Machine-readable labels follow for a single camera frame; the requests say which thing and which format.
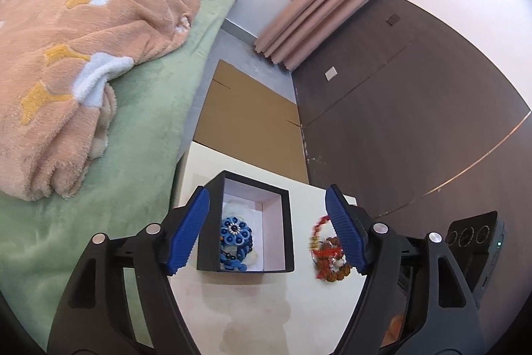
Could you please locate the flat brown cardboard sheet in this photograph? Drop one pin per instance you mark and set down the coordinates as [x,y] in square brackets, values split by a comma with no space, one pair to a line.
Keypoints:
[249,122]

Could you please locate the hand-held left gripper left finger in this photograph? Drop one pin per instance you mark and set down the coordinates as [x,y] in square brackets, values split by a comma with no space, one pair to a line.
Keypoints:
[188,232]

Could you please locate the green bed sheet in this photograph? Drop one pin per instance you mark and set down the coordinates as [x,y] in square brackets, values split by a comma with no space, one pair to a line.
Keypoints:
[137,155]

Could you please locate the dark wall plate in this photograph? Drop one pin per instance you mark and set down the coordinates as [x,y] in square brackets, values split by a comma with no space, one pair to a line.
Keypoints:
[392,20]

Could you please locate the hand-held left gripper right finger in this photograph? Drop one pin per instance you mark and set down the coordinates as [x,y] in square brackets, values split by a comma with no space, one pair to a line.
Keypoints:
[345,232]

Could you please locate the blue beaded jewelry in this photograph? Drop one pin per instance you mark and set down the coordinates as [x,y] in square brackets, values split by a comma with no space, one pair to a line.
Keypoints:
[235,231]

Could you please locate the black square jewelry box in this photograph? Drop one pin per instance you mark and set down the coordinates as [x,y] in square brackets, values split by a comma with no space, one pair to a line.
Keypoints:
[288,234]

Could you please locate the white wall plate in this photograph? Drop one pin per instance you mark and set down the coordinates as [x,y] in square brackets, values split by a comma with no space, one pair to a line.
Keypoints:
[331,74]

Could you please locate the peach duck print blanket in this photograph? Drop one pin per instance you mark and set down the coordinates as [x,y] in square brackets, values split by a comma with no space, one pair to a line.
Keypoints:
[83,47]

